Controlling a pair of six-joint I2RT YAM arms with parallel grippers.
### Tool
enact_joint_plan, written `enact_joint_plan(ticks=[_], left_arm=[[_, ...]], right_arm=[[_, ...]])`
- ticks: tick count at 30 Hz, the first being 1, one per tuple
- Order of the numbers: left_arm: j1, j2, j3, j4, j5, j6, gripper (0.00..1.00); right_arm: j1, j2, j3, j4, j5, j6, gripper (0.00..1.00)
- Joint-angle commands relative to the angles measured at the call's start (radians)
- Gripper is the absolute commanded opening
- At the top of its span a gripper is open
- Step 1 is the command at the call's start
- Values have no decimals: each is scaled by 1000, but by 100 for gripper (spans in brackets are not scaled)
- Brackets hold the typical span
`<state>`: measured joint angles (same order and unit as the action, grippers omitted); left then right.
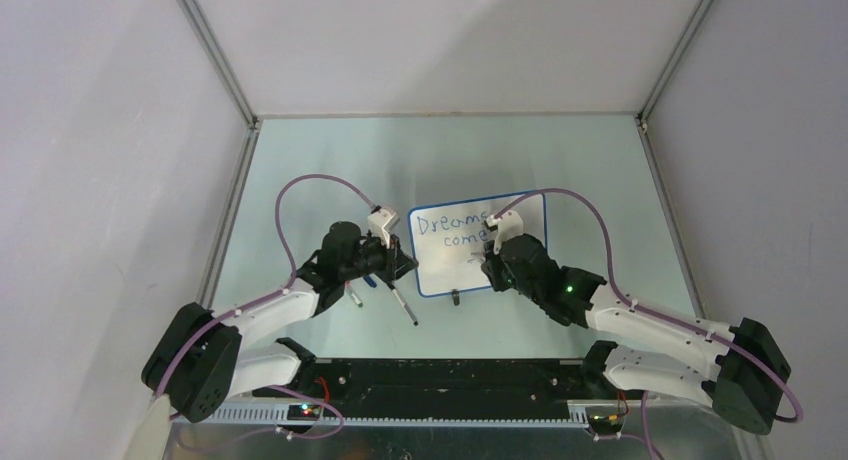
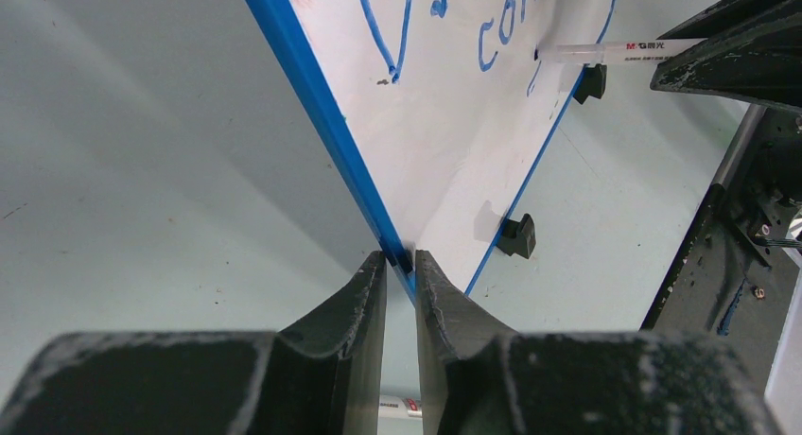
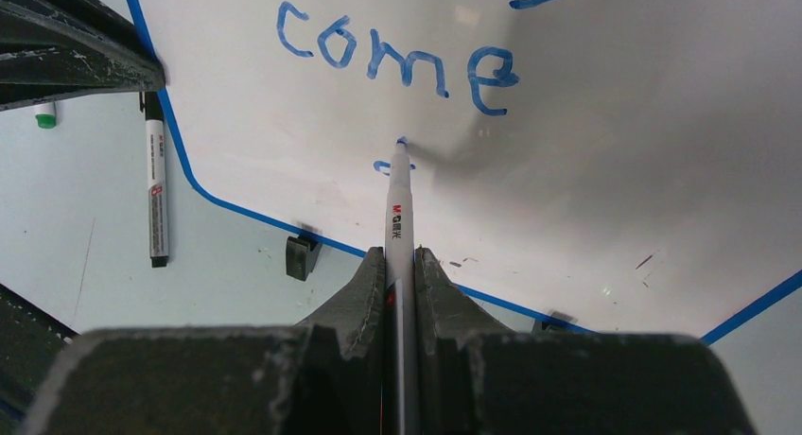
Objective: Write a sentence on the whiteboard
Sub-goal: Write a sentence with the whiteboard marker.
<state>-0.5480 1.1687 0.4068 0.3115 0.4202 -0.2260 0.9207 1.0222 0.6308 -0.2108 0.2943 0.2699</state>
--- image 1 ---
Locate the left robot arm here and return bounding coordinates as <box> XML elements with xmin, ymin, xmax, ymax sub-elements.
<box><xmin>141</xmin><ymin>221</ymin><xmax>418</xmax><ymax>423</ymax></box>

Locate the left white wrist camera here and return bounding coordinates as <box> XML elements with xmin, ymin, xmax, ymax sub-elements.
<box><xmin>367</xmin><ymin>206</ymin><xmax>399</xmax><ymax>248</ymax></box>

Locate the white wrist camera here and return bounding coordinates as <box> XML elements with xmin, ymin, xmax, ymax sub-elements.
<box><xmin>367</xmin><ymin>206</ymin><xmax>399</xmax><ymax>248</ymax></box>
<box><xmin>484</xmin><ymin>210</ymin><xmax>524</xmax><ymax>255</ymax></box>

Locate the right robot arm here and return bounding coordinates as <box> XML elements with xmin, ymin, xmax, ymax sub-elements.
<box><xmin>481</xmin><ymin>234</ymin><xmax>791</xmax><ymax>435</ymax></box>

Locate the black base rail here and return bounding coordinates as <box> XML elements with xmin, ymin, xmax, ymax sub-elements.
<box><xmin>289</xmin><ymin>358</ymin><xmax>618</xmax><ymax>421</ymax></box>

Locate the black whiteboard marker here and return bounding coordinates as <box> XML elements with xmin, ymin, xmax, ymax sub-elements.
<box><xmin>389</xmin><ymin>283</ymin><xmax>419</xmax><ymax>326</ymax></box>

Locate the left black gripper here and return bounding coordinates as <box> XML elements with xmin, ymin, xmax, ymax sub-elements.
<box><xmin>340</xmin><ymin>229</ymin><xmax>418</xmax><ymax>284</ymax></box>

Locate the green whiteboard marker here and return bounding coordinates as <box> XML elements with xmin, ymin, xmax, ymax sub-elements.
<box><xmin>345</xmin><ymin>282</ymin><xmax>364</xmax><ymax>308</ymax></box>

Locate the blue framed whiteboard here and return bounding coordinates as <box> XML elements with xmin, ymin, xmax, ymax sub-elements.
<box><xmin>408</xmin><ymin>192</ymin><xmax>522</xmax><ymax>298</ymax></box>

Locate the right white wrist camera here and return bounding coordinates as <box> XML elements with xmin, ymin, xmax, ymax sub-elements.
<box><xmin>484</xmin><ymin>210</ymin><xmax>524</xmax><ymax>255</ymax></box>

